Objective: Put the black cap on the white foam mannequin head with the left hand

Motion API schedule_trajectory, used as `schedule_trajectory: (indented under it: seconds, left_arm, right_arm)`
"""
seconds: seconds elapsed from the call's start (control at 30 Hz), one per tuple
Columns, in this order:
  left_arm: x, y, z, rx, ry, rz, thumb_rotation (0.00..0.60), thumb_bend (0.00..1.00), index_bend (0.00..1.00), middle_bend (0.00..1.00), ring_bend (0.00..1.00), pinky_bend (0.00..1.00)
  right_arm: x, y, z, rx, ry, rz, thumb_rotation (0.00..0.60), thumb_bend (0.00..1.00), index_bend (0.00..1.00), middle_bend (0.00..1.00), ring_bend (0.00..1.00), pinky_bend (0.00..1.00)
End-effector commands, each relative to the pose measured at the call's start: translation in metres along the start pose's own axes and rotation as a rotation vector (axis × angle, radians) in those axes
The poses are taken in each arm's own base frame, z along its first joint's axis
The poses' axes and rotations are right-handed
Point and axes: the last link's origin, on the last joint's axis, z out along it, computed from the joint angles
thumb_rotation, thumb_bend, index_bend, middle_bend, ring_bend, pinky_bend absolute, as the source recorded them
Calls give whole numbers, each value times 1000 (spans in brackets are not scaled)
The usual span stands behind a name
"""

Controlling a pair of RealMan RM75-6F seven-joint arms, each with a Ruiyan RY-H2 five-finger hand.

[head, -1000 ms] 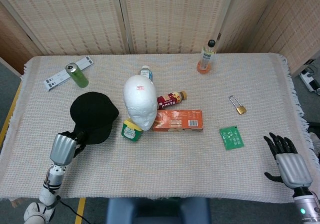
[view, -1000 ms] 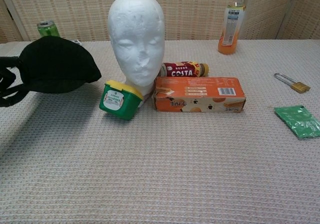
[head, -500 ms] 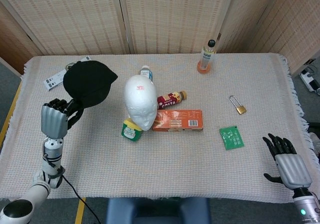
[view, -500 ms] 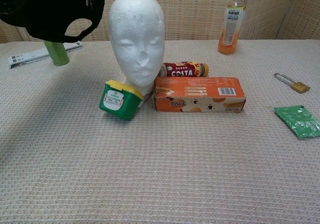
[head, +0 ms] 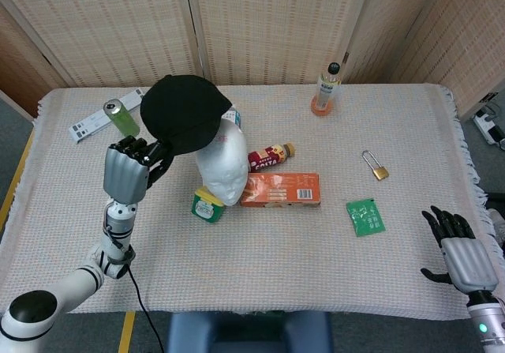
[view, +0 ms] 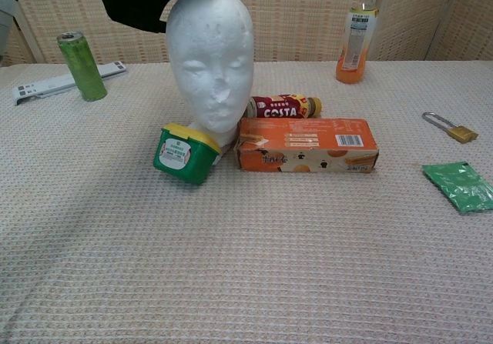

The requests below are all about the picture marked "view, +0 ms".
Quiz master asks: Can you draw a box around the white foam mannequin head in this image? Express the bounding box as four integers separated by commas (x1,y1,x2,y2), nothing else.
165,0,255,166

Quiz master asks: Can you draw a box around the woven folding screen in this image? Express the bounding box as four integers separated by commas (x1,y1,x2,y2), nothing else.
0,0,493,68

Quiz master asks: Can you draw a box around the brass padlock long shackle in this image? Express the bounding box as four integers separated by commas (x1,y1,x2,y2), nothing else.
421,111,479,144

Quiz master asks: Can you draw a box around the orange drink bottle black cap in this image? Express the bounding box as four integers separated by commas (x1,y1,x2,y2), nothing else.
334,0,381,85

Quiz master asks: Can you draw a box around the green drink can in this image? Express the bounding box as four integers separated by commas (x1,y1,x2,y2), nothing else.
56,31,108,102

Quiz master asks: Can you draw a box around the long white flat box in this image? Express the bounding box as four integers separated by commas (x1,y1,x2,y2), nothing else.
11,61,127,106

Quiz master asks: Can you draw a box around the green tub with yellow lid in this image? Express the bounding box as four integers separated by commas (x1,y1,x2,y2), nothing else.
152,122,223,185

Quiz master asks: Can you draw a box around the red Costa coffee bottle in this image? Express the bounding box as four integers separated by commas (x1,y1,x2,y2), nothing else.
246,93,324,120

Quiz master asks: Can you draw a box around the orange biscuit box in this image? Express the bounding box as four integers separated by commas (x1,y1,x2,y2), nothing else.
234,117,381,174

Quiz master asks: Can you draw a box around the green foil sachet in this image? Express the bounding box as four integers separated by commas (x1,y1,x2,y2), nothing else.
421,161,493,215

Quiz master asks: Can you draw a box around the beige woven tablecloth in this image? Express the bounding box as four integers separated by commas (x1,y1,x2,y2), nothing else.
0,59,493,344

